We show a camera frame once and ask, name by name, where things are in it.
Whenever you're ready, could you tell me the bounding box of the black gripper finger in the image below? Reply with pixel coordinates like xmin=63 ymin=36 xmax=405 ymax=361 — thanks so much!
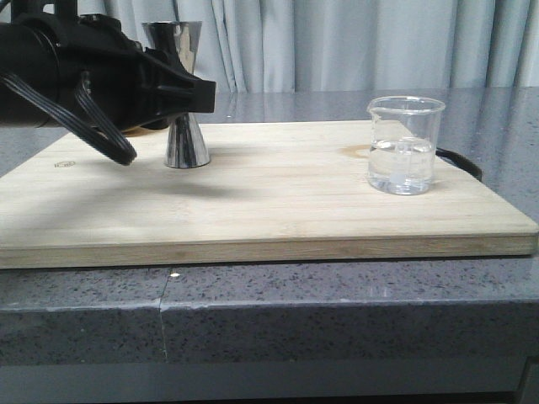
xmin=145 ymin=48 xmax=216 ymax=120

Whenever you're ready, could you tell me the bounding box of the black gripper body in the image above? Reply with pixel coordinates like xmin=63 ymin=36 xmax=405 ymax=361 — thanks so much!
xmin=1 ymin=1 xmax=168 ymax=130

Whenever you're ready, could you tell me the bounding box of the silver hourglass jigger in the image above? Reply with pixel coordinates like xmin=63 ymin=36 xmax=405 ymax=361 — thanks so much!
xmin=142 ymin=21 xmax=211 ymax=169

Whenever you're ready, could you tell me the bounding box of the clear glass beaker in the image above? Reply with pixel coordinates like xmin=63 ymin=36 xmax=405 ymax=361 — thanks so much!
xmin=367 ymin=96 xmax=446 ymax=195

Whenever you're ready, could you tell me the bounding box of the grey pleated curtain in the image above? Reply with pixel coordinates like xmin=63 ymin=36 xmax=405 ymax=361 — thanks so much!
xmin=78 ymin=1 xmax=538 ymax=93

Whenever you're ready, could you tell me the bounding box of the light wooden cutting board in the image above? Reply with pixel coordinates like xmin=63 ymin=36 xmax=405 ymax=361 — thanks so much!
xmin=1 ymin=121 xmax=538 ymax=268

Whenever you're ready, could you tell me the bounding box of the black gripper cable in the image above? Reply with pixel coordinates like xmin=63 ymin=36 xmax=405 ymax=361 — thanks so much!
xmin=0 ymin=70 xmax=138 ymax=167

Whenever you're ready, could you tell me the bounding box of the black cutting board handle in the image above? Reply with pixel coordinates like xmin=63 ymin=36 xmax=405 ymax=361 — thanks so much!
xmin=435 ymin=147 xmax=483 ymax=182

